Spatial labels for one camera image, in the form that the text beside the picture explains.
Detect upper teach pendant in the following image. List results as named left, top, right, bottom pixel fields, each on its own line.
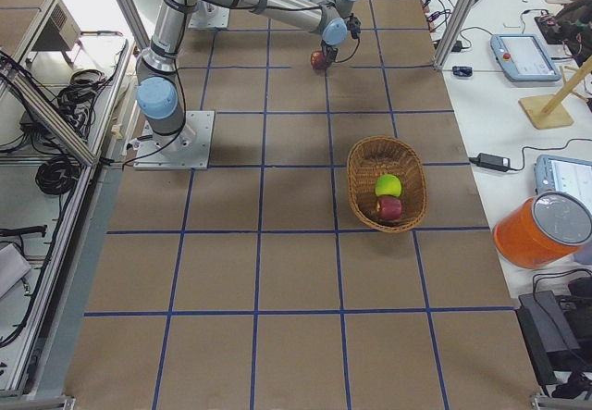
left=489, top=34, right=561, bottom=82

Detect teach pendant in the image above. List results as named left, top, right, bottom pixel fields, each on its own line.
left=534, top=155, right=591, bottom=202
left=489, top=34, right=561, bottom=82

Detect green apple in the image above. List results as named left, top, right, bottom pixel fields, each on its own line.
left=375, top=174, right=402, bottom=197

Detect black power adapter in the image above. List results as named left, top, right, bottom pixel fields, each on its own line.
left=469, top=153, right=511, bottom=172

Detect grey control box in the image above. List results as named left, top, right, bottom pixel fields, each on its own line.
left=32, top=0, right=81, bottom=65

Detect orange bucket with grey lid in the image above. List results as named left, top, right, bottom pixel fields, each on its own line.
left=493, top=191, right=591, bottom=269

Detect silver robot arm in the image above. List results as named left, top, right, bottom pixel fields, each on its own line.
left=136, top=0, right=360, bottom=151

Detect lower teach pendant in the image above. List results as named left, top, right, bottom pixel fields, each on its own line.
left=534, top=155, right=591, bottom=202

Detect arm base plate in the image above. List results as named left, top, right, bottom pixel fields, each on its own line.
left=187, top=1, right=229, bottom=31
left=132, top=111, right=215, bottom=170

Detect aluminium frame post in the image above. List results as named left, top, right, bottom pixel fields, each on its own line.
left=433, top=0, right=475, bottom=70

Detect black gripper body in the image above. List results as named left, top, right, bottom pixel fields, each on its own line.
left=321, top=43, right=338, bottom=61

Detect oval wicker basket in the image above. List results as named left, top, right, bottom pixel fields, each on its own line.
left=347, top=136, right=427, bottom=233

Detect dark red apple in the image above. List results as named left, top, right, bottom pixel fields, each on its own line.
left=310, top=50, right=327, bottom=71

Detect wooden stand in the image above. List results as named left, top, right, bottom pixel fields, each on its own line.
left=518, top=54, right=592, bottom=130

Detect coiled black cables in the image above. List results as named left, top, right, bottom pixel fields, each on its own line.
left=35, top=155, right=75, bottom=196

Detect small blue black device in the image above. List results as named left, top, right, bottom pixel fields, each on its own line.
left=451, top=66, right=473, bottom=78

